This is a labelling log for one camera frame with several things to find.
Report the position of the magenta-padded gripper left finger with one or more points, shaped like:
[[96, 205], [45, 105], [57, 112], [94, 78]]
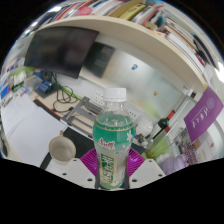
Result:
[[78, 172]]

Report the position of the small blue electronic device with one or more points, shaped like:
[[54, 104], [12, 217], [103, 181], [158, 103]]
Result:
[[45, 87]]

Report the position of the group photo wall poster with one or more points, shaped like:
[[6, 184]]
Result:
[[200, 150]]

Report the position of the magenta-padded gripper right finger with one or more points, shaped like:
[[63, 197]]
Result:
[[146, 171]]

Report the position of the cream patterned ceramic mug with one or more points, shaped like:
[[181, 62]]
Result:
[[61, 150]]

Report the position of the dark wine bottle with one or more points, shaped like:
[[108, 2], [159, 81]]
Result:
[[163, 125]]

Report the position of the white round jar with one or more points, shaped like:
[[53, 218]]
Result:
[[144, 126]]

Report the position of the black red-edged desk mat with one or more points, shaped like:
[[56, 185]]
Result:
[[81, 140]]

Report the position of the purple hanging pennant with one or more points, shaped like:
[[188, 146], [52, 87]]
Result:
[[203, 113]]

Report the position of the grey metal laptop stand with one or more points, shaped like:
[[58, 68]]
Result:
[[81, 113]]

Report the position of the black computer monitor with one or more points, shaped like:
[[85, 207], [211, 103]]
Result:
[[61, 50]]

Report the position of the green-labelled clear drink bottle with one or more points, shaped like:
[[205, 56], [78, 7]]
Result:
[[113, 140]]

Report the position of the white paper sheets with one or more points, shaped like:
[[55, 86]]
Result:
[[30, 130]]

